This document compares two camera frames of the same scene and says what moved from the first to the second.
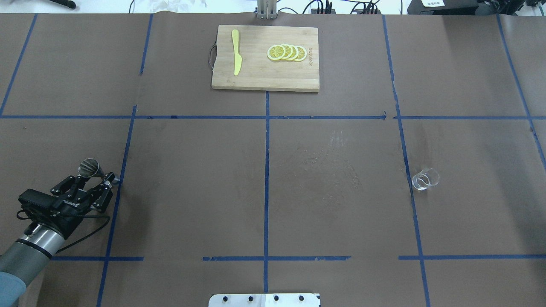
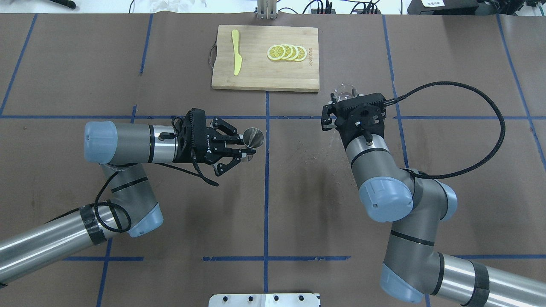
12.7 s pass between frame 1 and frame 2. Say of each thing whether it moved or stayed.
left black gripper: moved
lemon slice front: stayed
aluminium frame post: stayed
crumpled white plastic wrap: stayed
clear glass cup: moved
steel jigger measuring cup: moved
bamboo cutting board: stayed
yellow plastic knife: stayed
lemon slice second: stayed
